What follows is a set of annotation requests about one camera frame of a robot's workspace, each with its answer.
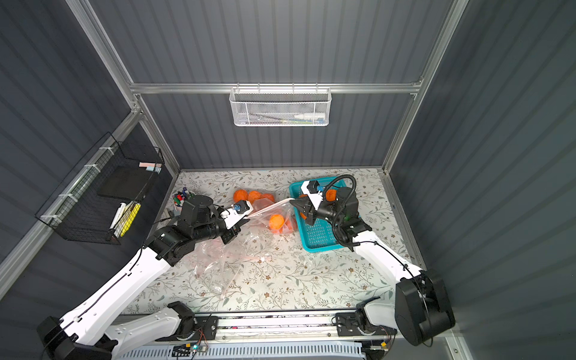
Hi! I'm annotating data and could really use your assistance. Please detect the orange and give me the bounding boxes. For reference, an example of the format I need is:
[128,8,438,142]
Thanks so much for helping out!
[325,188,338,203]
[247,190,262,203]
[261,193,276,203]
[268,214,286,233]
[232,189,248,203]

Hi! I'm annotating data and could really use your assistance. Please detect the clear pink-dotted zip-top bag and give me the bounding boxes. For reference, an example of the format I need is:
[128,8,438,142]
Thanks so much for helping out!
[190,199,297,298]

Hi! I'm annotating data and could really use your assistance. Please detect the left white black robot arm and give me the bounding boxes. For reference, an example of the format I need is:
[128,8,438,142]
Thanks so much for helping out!
[37,195,254,359]

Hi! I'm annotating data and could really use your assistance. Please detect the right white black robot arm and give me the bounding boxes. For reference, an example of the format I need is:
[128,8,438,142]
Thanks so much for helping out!
[291,181,456,346]

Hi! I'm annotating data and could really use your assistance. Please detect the yellow marker in basket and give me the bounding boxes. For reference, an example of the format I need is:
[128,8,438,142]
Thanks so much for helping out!
[114,202,141,238]

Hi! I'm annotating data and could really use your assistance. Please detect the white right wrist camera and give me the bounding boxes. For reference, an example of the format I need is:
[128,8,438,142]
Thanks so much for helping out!
[301,180,324,210]

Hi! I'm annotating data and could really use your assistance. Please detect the black wire wall basket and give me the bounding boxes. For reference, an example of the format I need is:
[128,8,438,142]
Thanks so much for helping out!
[35,133,164,245]

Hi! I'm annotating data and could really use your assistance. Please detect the white wire wall basket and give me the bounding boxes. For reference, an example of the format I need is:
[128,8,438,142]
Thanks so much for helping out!
[229,88,332,128]

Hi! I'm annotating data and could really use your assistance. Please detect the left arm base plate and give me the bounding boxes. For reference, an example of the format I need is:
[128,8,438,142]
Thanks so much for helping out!
[157,314,219,342]

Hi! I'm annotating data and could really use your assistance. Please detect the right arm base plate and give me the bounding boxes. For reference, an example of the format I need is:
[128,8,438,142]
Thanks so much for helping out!
[331,312,398,337]

